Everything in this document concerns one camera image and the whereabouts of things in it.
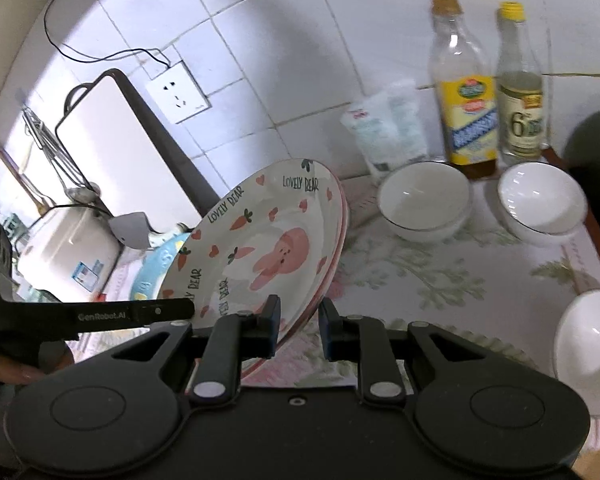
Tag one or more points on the person's left hand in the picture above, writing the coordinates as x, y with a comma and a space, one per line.
15, 374

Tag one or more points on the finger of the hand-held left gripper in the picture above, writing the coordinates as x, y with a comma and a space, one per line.
140, 312

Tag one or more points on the pink rabbit print plate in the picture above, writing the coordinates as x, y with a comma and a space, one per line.
260, 240

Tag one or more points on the white bowl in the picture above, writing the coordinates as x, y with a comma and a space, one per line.
430, 236
590, 350
420, 195
550, 240
540, 195

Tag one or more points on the blue fried egg plate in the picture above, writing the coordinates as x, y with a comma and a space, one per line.
150, 275

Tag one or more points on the white wall socket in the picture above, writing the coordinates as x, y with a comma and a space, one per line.
177, 92

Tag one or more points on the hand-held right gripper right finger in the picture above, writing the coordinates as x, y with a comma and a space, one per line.
325, 330

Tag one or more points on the hanging metal utensils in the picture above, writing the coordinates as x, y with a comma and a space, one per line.
55, 155

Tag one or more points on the grey plastic holder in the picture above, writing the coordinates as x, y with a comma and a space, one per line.
130, 230

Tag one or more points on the white cutting board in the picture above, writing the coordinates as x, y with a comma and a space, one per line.
120, 150

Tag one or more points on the floral tablecloth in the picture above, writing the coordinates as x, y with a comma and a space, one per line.
430, 285

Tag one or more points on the yellow label glass bottle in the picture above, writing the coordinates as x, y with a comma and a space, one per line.
472, 115

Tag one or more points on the clear bottle yellow cap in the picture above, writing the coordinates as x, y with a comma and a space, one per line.
522, 120

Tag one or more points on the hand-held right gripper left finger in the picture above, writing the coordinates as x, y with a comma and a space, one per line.
272, 325

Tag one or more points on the white plastic seasoning bag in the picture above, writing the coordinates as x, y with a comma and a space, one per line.
385, 130

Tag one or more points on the white rice cooker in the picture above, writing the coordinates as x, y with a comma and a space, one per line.
65, 255

